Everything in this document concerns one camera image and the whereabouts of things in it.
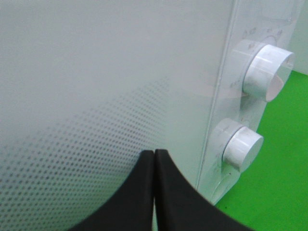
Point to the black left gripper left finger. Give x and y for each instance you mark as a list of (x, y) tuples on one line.
[(131, 207)]

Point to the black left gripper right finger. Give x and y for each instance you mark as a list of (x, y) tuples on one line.
[(179, 207)]

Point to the white microwave knob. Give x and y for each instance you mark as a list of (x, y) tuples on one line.
[(268, 72), (242, 149)]

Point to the white microwave door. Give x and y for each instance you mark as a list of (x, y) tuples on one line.
[(86, 85)]

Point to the round microwave door button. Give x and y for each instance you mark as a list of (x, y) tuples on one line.
[(220, 188)]

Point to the green table mat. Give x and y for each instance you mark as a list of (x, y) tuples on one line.
[(272, 195)]

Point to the white microwave oven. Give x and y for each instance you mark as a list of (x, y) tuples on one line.
[(254, 24)]

